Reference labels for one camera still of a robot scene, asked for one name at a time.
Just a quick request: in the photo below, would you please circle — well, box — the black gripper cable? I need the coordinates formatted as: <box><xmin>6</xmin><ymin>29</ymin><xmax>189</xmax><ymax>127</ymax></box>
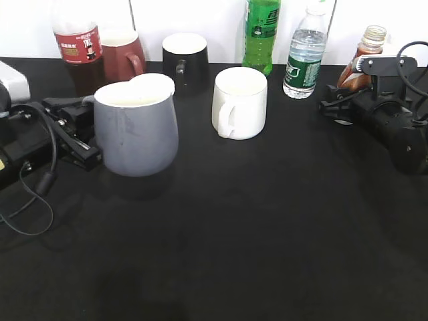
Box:
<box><xmin>396</xmin><ymin>41</ymin><xmax>428</xmax><ymax>121</ymax></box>
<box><xmin>0</xmin><ymin>104</ymin><xmax>58</xmax><ymax>236</ymax></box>

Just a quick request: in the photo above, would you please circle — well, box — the white ceramic mug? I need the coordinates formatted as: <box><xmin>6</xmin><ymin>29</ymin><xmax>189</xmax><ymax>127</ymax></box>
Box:
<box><xmin>211</xmin><ymin>67</ymin><xmax>268</xmax><ymax>140</ymax></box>

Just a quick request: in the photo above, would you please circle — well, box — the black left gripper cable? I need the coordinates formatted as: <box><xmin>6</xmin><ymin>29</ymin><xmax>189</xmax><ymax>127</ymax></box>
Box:
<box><xmin>0</xmin><ymin>104</ymin><xmax>58</xmax><ymax>236</ymax></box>

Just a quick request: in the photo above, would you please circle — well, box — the dark red ceramic mug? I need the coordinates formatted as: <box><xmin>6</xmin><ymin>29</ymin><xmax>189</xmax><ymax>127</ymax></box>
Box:
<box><xmin>100</xmin><ymin>29</ymin><xmax>146</xmax><ymax>83</ymax></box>

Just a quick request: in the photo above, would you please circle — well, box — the yellow plastic cup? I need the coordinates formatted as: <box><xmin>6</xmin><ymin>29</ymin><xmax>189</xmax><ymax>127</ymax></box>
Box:
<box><xmin>129</xmin><ymin>73</ymin><xmax>175</xmax><ymax>100</ymax></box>

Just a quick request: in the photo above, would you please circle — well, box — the grey ceramic mug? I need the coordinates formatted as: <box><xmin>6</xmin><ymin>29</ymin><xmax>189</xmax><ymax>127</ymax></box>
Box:
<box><xmin>83</xmin><ymin>81</ymin><xmax>179</xmax><ymax>177</ymax></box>

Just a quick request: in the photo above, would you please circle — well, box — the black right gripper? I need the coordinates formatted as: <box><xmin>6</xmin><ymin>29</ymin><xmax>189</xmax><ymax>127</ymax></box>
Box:
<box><xmin>318</xmin><ymin>85</ymin><xmax>427</xmax><ymax>175</ymax></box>

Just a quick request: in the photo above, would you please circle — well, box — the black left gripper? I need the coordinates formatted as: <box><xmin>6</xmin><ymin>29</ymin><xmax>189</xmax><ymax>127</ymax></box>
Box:
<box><xmin>1</xmin><ymin>97</ymin><xmax>102</xmax><ymax>189</ymax></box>

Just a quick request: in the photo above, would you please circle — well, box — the black ceramic mug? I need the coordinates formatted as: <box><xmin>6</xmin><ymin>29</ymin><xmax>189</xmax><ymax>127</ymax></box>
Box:
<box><xmin>162</xmin><ymin>33</ymin><xmax>209</xmax><ymax>96</ymax></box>

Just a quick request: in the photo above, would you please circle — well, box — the green sprite bottle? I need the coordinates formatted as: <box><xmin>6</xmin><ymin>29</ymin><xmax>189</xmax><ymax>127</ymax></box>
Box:
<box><xmin>242</xmin><ymin>0</ymin><xmax>281</xmax><ymax>76</ymax></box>

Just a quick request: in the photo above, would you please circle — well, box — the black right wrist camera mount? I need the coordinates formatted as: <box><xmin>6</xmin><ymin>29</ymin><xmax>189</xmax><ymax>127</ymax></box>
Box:
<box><xmin>351</xmin><ymin>55</ymin><xmax>417</xmax><ymax>100</ymax></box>

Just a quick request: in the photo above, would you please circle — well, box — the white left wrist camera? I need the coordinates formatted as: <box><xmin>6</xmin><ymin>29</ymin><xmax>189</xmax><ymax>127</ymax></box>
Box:
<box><xmin>1</xmin><ymin>62</ymin><xmax>31</xmax><ymax>118</ymax></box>

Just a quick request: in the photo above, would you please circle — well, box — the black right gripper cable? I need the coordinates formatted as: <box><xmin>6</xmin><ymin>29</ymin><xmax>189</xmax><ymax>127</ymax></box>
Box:
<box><xmin>396</xmin><ymin>41</ymin><xmax>428</xmax><ymax>121</ymax></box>

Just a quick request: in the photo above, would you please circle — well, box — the orange nescafe coffee bottle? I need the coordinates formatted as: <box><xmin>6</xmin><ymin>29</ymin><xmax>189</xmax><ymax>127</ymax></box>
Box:
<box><xmin>336</xmin><ymin>25</ymin><xmax>388</xmax><ymax>92</ymax></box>

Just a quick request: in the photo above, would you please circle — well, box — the brown tea bottle red label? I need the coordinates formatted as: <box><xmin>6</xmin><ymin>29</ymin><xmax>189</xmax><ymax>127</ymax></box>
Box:
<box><xmin>53</xmin><ymin>17</ymin><xmax>106</xmax><ymax>96</ymax></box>

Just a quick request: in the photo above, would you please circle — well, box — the clear water bottle green label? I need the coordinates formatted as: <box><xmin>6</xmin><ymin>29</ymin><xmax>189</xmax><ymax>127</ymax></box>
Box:
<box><xmin>283</xmin><ymin>1</ymin><xmax>327</xmax><ymax>99</ymax></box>

